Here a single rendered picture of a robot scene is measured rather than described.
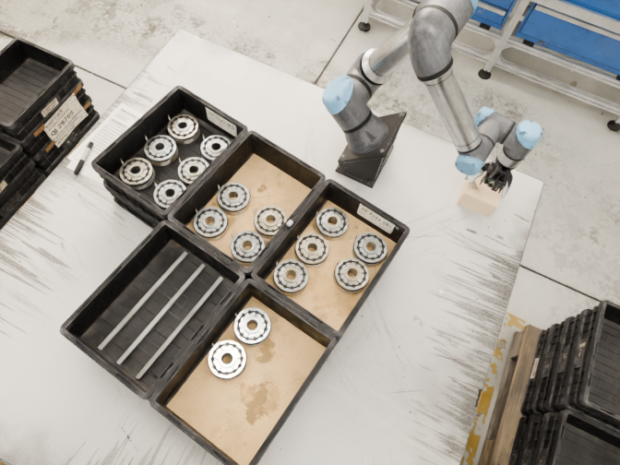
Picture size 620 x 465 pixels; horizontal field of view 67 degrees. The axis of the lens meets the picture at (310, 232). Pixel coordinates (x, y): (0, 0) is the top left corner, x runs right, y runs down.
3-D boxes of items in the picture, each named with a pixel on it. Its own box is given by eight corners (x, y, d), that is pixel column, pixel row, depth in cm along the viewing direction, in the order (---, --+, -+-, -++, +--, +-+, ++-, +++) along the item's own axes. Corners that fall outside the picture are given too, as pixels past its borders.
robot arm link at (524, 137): (522, 113, 138) (549, 126, 136) (506, 135, 148) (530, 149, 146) (512, 130, 135) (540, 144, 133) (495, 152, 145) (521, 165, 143)
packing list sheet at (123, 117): (117, 101, 179) (117, 100, 178) (170, 125, 176) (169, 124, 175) (61, 164, 165) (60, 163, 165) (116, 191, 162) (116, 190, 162)
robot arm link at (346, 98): (333, 131, 160) (311, 101, 153) (354, 103, 164) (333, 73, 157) (357, 130, 151) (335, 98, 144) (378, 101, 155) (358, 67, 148)
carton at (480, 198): (470, 171, 177) (477, 159, 170) (499, 184, 175) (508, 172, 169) (457, 203, 170) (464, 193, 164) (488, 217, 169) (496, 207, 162)
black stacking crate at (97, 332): (172, 235, 145) (164, 219, 135) (249, 290, 139) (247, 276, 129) (75, 340, 129) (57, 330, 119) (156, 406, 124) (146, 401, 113)
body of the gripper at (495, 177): (477, 185, 159) (492, 165, 148) (484, 166, 162) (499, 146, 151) (498, 195, 158) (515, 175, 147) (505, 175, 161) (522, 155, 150)
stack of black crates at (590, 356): (540, 328, 210) (603, 298, 170) (604, 358, 207) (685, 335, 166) (517, 413, 194) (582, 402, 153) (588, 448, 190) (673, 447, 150)
